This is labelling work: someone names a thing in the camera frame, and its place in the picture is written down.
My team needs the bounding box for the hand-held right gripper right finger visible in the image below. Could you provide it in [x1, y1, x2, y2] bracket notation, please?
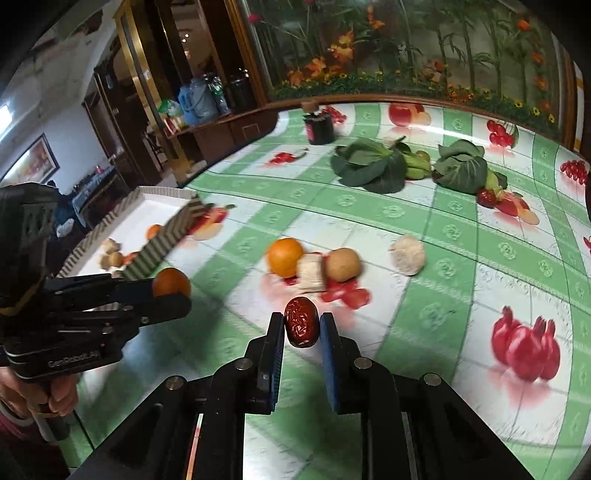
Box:
[320, 312, 536, 480]

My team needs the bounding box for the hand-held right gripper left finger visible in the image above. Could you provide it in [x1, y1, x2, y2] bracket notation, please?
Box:
[69, 312, 284, 480]

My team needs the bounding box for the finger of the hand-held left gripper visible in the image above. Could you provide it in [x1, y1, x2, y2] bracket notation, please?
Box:
[117, 295, 193, 328]
[44, 274, 160, 302]

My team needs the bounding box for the white tray with striped rim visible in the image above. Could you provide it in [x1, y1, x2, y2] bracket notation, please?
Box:
[59, 185, 209, 283]

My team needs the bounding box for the person's left forearm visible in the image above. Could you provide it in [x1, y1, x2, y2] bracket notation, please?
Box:
[0, 402, 52, 480]

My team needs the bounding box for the person's left hand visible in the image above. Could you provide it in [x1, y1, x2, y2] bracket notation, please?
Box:
[0, 367, 80, 419]

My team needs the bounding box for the brown potato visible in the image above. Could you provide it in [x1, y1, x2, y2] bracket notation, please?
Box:
[325, 247, 362, 283]

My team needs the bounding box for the large orange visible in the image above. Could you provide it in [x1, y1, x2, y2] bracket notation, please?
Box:
[268, 237, 305, 278]

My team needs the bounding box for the fruit print green tablecloth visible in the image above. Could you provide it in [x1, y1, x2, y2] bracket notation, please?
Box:
[60, 99, 591, 480]

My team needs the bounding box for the wooden display cabinet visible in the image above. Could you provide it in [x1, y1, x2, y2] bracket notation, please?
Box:
[82, 0, 279, 186]

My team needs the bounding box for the white and green bag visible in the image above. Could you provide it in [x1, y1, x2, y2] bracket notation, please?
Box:
[158, 99, 184, 121]

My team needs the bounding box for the dark green leafy vegetable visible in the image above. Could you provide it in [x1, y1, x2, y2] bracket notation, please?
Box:
[431, 140, 488, 195]
[331, 138, 408, 194]

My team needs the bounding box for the bunch of green peppers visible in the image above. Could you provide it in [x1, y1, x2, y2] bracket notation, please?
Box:
[404, 150, 435, 181]

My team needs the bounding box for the clear plastic bottle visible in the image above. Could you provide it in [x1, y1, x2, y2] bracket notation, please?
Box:
[211, 76, 230, 115]

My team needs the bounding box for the black container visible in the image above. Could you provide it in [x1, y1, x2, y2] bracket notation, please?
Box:
[229, 74, 256, 112]

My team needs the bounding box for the black jar with cork lid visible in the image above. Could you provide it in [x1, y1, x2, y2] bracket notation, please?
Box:
[301, 100, 334, 145]

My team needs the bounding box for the framed wall picture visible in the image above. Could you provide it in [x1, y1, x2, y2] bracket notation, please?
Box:
[0, 133, 62, 186]

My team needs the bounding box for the bamboo and flowers wall poster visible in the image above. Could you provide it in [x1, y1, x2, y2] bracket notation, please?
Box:
[242, 0, 575, 127]

